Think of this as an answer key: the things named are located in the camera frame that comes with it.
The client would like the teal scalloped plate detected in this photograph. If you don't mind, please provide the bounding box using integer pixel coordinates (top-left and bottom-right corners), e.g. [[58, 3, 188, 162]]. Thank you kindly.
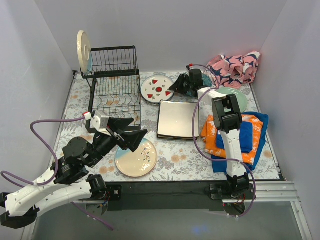
[[198, 74, 213, 90]]

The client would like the cream blue leaf plate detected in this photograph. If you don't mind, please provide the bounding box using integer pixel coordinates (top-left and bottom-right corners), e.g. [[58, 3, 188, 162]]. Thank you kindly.
[[115, 138, 158, 178]]

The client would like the white green rimmed plate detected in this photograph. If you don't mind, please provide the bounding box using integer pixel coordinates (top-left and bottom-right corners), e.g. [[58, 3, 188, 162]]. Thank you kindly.
[[140, 75, 174, 102]]

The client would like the cream square plate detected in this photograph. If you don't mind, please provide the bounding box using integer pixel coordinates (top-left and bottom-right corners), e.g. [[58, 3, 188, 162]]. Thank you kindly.
[[157, 100, 200, 138]]

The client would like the mint green plate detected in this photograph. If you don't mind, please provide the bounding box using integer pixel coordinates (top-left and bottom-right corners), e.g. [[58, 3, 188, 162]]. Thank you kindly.
[[217, 87, 248, 113]]

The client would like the cream round plate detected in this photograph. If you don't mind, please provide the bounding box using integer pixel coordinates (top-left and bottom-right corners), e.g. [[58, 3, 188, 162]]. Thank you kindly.
[[76, 30, 93, 75]]

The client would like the white blue striped plate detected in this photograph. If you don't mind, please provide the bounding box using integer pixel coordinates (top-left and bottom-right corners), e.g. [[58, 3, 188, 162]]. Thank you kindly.
[[142, 98, 160, 106]]

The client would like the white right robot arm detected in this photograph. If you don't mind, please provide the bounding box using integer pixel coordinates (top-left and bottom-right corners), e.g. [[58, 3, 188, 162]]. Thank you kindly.
[[169, 69, 250, 199]]

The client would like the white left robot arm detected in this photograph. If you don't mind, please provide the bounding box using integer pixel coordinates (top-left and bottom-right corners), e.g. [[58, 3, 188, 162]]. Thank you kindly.
[[0, 111, 148, 229]]

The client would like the pink navy patterned cloth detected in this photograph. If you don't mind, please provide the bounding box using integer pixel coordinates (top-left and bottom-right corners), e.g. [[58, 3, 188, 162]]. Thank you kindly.
[[205, 51, 261, 89]]

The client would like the orange white cloth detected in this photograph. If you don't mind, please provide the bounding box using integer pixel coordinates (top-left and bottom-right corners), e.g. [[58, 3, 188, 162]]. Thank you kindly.
[[201, 114, 264, 165]]

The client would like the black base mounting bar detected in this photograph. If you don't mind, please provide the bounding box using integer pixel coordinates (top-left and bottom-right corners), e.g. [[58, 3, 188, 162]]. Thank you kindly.
[[77, 180, 248, 212]]

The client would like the blue cloth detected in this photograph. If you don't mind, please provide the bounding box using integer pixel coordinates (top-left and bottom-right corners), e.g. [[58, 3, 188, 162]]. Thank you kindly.
[[211, 111, 269, 171]]

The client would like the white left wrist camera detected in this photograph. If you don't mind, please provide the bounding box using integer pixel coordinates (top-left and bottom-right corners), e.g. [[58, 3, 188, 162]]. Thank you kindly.
[[82, 110, 111, 136]]

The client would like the black wire dish rack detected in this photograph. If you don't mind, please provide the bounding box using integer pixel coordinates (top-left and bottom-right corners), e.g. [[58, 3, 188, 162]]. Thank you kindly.
[[80, 45, 142, 131]]

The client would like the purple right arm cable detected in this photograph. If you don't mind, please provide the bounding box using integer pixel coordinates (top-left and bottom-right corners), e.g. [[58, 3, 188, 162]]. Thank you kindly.
[[186, 63, 257, 218]]

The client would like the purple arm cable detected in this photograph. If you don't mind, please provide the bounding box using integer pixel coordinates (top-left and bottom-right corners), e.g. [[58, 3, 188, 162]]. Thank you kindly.
[[186, 63, 257, 218], [1, 117, 115, 231]]

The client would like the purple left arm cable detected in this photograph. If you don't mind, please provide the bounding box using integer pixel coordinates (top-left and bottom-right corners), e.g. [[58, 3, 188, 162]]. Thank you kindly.
[[1, 117, 115, 231]]

